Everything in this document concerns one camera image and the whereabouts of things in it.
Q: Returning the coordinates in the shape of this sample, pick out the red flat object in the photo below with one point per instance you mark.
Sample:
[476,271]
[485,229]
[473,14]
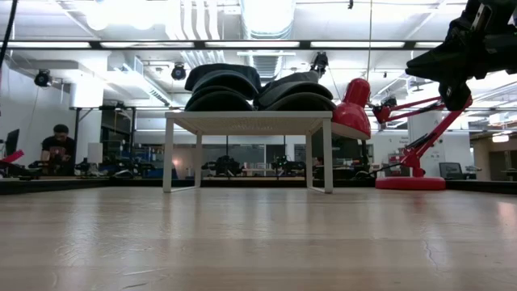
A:
[12,157]

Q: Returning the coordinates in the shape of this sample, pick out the black aluminium table frame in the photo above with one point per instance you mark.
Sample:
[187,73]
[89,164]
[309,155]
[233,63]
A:
[121,184]

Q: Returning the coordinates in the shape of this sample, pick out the black ceiling spotlight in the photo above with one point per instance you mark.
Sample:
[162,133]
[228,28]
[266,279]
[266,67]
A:
[178,72]
[320,62]
[42,78]

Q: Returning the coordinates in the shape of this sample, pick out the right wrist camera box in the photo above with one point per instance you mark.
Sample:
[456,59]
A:
[484,14]

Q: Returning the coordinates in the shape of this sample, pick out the black metal rack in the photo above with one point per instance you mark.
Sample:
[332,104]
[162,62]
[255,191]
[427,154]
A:
[76,133]

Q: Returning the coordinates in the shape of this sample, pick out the person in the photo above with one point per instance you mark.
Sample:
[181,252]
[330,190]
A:
[58,145]

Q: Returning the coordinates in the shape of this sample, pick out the red desk lamp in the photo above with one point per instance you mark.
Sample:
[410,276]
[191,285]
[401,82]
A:
[351,117]

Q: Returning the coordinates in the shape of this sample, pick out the glowing wall lamp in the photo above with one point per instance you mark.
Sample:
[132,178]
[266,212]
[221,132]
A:
[501,138]

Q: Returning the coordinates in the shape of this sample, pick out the black background robot arm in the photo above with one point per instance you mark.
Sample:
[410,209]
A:
[222,165]
[287,165]

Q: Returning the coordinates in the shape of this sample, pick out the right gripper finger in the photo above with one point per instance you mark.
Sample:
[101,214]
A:
[448,60]

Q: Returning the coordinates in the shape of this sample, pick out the black computer monitor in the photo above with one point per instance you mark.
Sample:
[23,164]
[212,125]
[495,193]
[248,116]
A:
[450,170]
[12,141]

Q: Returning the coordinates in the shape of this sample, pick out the white perforated metal shelf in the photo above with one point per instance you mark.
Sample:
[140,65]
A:
[250,121]

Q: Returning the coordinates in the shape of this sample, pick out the white box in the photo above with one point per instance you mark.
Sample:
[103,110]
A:
[95,153]

